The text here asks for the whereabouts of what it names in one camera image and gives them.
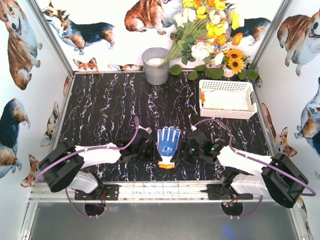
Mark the yellow coated glove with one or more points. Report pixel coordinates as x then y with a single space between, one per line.
223 100

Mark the white glove orange cuff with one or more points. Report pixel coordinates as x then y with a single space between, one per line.
164 165

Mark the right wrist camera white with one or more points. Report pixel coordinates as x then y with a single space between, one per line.
193 128

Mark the blue dotted glove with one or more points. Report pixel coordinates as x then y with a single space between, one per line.
167 143

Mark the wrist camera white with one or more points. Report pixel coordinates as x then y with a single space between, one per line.
193 128
146 129

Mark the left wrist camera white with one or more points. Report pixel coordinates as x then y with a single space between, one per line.
146 129

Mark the white perforated storage basket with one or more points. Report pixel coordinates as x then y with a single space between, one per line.
244 88

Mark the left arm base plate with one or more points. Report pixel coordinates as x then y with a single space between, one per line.
108 192

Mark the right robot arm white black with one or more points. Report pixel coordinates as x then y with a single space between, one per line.
275 176

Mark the artificial flower bouquet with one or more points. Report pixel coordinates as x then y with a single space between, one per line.
209 31

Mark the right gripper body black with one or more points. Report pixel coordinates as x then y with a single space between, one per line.
189 149

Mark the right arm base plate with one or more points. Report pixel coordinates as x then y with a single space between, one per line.
225 192

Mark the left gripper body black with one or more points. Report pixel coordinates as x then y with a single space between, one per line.
144 149

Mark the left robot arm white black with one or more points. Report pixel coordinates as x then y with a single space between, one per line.
62 168

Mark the grey metal bucket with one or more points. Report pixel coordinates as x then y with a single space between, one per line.
155 66

